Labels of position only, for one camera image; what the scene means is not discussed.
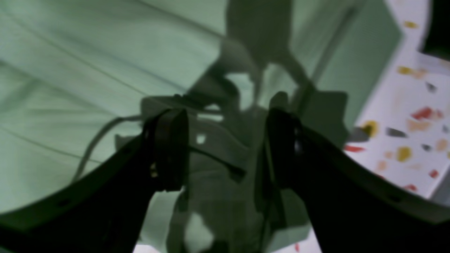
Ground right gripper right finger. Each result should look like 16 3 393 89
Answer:
265 108 450 253

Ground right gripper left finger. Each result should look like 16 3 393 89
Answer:
1 109 189 253

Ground light green T-shirt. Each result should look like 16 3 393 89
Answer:
1 0 401 253

